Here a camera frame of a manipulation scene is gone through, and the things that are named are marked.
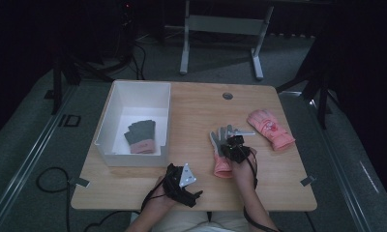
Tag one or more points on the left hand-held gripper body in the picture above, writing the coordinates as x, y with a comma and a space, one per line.
182, 187

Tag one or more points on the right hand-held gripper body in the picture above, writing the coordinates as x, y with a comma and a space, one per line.
238, 150

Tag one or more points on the pink glove grey palm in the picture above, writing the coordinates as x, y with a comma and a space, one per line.
221, 161

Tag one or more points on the grey fingerless glove pink cuff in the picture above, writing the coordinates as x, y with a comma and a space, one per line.
141, 137

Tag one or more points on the white box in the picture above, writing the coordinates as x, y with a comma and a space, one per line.
135, 129

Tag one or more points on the person's left hand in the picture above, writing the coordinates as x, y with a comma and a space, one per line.
162, 198

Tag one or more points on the person's right hand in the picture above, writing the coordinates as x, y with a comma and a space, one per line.
243, 174

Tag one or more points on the person's legs in light trousers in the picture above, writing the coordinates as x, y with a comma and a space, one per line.
201, 223

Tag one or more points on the pink glove with print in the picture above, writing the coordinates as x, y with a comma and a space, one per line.
270, 127

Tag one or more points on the round grey table grommet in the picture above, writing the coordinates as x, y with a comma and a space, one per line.
227, 95

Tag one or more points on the grey tape piece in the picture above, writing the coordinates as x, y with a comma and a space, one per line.
80, 182
308, 180

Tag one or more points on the black tripod stand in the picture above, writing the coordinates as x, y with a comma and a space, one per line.
57, 87
322, 96

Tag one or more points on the grey metal stand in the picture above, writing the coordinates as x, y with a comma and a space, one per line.
225, 24

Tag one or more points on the metal floor rail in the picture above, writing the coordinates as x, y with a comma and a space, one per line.
336, 174
30, 158

